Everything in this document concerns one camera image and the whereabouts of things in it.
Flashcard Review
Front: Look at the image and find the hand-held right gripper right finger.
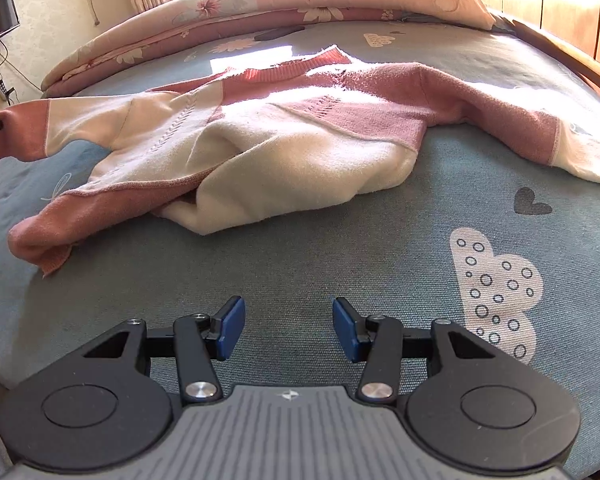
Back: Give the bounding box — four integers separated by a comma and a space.
332, 297, 496, 405

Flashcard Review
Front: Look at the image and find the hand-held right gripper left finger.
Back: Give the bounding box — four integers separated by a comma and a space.
82, 296, 246, 406

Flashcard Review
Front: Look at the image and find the pink and white knit sweater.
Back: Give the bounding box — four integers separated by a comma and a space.
0, 45, 600, 278

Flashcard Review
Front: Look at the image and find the blue printed bed sheet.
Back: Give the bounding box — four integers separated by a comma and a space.
0, 20, 600, 480

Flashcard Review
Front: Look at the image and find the folded pink floral quilt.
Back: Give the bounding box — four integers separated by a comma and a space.
40, 0, 496, 98

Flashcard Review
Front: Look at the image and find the black phone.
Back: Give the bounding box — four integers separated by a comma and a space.
254, 27, 301, 42

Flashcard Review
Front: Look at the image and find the wooden bed headboard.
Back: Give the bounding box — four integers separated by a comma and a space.
472, 0, 600, 111

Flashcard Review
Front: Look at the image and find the black power cable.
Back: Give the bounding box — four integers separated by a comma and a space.
0, 40, 46, 96

